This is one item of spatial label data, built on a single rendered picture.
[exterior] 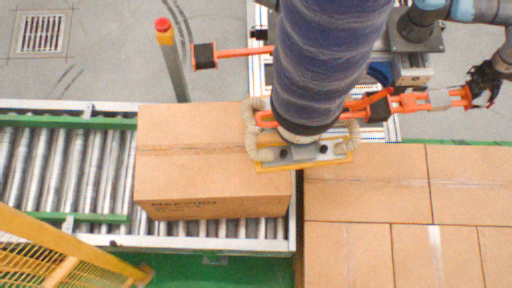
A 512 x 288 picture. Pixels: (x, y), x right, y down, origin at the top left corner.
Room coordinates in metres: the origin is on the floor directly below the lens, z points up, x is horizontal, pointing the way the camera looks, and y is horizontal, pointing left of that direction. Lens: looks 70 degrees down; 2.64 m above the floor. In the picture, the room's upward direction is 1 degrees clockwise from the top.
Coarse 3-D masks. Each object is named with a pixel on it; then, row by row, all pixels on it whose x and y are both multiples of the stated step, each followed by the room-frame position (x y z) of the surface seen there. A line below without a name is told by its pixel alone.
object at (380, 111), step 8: (368, 96) 0.70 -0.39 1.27; (376, 104) 0.67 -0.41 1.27; (384, 104) 0.67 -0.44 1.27; (368, 112) 0.64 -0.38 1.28; (376, 112) 0.64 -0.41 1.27; (384, 112) 0.65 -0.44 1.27; (392, 112) 0.64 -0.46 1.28; (368, 120) 0.63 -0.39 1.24; (376, 120) 0.63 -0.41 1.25; (384, 120) 0.63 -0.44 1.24
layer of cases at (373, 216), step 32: (384, 160) 0.73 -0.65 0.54; (416, 160) 0.74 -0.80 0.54; (448, 160) 0.74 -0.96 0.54; (480, 160) 0.75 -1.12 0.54; (320, 192) 0.57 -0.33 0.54; (352, 192) 0.57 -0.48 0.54; (384, 192) 0.57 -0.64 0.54; (416, 192) 0.58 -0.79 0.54; (448, 192) 0.58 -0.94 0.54; (480, 192) 0.58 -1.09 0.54; (320, 224) 0.41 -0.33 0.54; (352, 224) 0.42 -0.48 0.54; (384, 224) 0.42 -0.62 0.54; (416, 224) 0.43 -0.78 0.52; (448, 224) 0.43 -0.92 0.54; (480, 224) 0.43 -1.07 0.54; (320, 256) 0.27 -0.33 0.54; (352, 256) 0.27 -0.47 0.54; (384, 256) 0.28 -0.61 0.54; (416, 256) 0.28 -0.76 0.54; (448, 256) 0.28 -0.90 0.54; (480, 256) 0.29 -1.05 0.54
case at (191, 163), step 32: (160, 128) 0.70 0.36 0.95; (192, 128) 0.71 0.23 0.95; (224, 128) 0.71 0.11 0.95; (160, 160) 0.57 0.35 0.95; (192, 160) 0.57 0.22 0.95; (224, 160) 0.57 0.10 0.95; (160, 192) 0.44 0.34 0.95; (192, 192) 0.44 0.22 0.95; (224, 192) 0.45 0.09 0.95; (256, 192) 0.45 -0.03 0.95; (288, 192) 0.45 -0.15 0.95
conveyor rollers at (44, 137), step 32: (32, 128) 0.86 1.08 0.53; (64, 128) 0.86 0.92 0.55; (0, 160) 0.68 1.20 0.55; (96, 160) 0.69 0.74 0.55; (128, 160) 0.70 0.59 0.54; (0, 192) 0.53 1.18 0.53; (32, 192) 0.53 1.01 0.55; (128, 192) 0.54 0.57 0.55; (64, 224) 0.38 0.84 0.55; (128, 224) 0.39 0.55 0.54; (160, 224) 0.39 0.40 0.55; (224, 224) 0.40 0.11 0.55; (256, 224) 0.41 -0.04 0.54
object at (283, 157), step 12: (276, 144) 0.57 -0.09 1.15; (324, 144) 0.57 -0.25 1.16; (276, 156) 0.53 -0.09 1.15; (288, 156) 0.53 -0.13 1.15; (324, 156) 0.53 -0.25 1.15; (336, 156) 0.53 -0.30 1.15; (348, 156) 0.53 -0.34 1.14; (264, 168) 0.48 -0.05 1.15; (276, 168) 0.48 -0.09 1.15; (288, 168) 0.49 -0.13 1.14; (300, 168) 0.49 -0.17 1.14
